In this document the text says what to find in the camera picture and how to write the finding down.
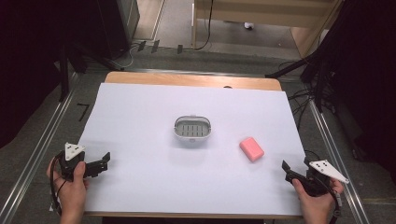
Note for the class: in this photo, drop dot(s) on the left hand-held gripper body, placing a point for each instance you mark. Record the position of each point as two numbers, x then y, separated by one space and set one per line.
72 160

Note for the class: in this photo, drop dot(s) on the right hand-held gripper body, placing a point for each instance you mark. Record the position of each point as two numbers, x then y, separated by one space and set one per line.
322 177

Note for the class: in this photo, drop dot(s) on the person's right hand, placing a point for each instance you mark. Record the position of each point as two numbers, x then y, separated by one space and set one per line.
316 205

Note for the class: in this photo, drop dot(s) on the person's left hand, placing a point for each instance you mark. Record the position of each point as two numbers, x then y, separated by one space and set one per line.
71 193

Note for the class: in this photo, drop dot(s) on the pink soap bar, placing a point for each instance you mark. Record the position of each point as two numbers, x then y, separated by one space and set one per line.
251 149

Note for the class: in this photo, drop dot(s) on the white paper sheet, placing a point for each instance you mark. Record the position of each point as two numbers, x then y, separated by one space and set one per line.
162 174

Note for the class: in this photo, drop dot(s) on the black stand leg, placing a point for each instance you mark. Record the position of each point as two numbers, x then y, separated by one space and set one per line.
63 74
288 70

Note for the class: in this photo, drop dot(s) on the white soap dish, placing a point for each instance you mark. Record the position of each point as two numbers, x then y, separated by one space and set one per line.
192 129

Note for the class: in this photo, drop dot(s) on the black curtain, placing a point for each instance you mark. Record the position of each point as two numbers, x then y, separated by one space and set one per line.
367 77
28 62

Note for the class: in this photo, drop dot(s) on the grey cabinet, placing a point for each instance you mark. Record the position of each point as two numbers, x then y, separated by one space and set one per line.
129 18

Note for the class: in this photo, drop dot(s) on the light wooden desk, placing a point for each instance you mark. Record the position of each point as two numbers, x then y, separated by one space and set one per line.
264 14

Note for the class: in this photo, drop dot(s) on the metal floor rail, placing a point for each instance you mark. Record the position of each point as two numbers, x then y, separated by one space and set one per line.
37 149
334 146

